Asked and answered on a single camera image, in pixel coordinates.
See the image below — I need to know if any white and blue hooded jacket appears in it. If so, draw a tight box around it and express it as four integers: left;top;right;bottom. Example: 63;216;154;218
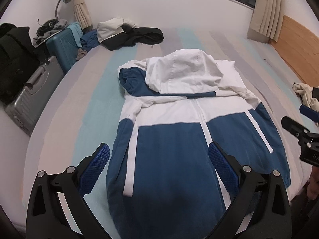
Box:
106;49;291;238

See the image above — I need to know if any grey clothes pile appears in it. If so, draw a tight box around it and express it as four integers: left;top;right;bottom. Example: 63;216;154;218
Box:
32;19;69;47

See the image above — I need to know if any person's right hand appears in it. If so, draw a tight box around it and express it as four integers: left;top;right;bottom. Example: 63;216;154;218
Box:
307;166;319;200

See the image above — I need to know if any cream crumpled garment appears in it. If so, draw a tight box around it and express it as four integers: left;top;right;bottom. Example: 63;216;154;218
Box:
292;83;319;112

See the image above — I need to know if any wooden headboard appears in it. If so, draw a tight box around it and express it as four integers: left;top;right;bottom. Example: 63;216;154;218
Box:
269;15;319;87

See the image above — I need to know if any right beige curtain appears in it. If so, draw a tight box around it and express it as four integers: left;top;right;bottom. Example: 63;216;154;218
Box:
249;0;284;42

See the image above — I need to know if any beige curtain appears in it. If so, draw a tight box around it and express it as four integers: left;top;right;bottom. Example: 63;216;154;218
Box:
72;0;93;29
249;0;284;42

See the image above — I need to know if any striped pastel bed sheet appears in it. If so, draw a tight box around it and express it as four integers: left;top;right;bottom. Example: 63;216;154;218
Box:
23;29;318;238

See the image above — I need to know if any grey hard suitcase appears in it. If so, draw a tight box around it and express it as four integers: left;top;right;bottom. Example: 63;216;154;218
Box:
5;56;64;136

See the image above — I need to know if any black bag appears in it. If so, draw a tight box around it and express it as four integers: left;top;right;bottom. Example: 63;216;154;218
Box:
0;23;40;105

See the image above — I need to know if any taupe crumpled cloth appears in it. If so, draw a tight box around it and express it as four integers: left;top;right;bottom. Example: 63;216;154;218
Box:
76;48;88;61

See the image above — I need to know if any teal hard suitcase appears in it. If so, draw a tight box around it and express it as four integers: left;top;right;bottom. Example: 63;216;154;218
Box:
45;28;78;74

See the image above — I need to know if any dark blue crumpled garment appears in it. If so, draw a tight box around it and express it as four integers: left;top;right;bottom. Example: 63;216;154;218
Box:
80;29;99;52

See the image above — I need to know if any light blue cloth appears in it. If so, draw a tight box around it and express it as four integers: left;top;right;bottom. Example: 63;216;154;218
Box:
67;22;83;48

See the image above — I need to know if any black and cream jacket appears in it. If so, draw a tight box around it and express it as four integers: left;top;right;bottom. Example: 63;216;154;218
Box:
97;17;164;51

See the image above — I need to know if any left beige curtain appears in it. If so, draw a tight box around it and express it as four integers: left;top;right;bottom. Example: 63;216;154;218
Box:
72;0;93;29

